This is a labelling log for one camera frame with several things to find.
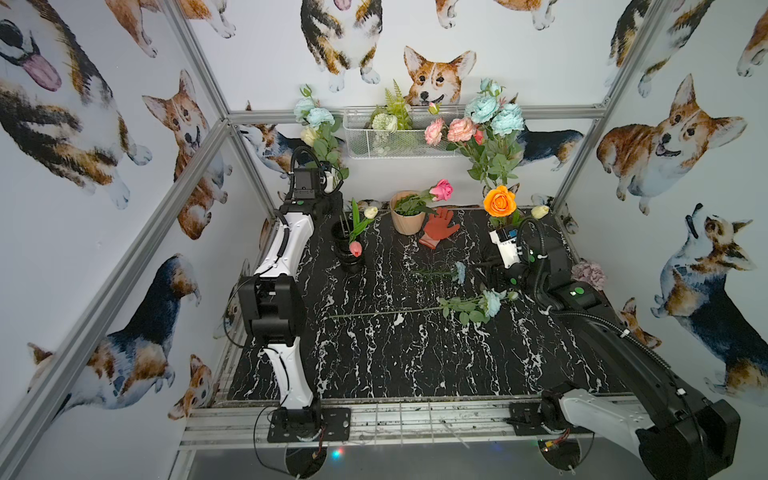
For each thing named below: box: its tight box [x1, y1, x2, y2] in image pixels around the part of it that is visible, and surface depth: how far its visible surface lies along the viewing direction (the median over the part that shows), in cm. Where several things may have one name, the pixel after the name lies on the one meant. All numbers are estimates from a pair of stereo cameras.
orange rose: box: [483, 185, 517, 217], surface depth 75 cm
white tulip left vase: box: [348, 198, 379, 242], surface depth 91 cm
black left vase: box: [331, 217, 365, 275], surface depth 97 cm
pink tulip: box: [349, 241, 363, 258], surface depth 81 cm
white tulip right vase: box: [531, 205, 550, 219], surface depth 82 cm
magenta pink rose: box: [420, 179, 454, 202], surface depth 73 cm
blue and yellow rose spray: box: [294, 85, 350, 180], surface depth 87 cm
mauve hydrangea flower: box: [570, 261, 606, 291], surface depth 93 cm
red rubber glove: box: [418, 208, 460, 250], surface depth 118 cm
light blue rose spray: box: [327, 288, 519, 326], surface depth 92 cm
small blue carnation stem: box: [412, 261, 467, 284], surface depth 103 cm
